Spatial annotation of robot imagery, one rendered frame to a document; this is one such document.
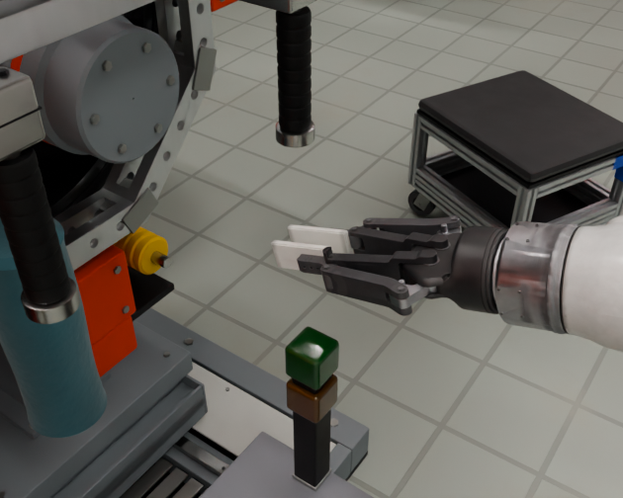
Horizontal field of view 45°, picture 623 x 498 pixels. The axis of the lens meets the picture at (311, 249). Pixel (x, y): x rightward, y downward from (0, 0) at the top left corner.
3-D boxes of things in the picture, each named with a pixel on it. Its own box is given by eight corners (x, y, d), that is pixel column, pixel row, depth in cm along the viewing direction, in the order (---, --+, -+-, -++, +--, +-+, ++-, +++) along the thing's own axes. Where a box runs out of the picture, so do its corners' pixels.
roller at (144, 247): (49, 201, 121) (42, 170, 117) (184, 268, 107) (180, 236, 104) (20, 217, 117) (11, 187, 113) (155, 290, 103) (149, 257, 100)
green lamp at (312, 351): (307, 351, 75) (307, 322, 73) (340, 368, 74) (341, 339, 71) (283, 375, 73) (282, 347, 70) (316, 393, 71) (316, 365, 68)
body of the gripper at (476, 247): (519, 209, 65) (422, 203, 70) (485, 263, 59) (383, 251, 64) (526, 280, 69) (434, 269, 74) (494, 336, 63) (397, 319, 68)
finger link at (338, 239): (344, 233, 73) (347, 229, 74) (286, 227, 77) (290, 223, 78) (350, 258, 75) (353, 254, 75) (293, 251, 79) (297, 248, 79)
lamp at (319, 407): (308, 384, 78) (307, 358, 76) (338, 401, 77) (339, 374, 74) (284, 408, 76) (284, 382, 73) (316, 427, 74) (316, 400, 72)
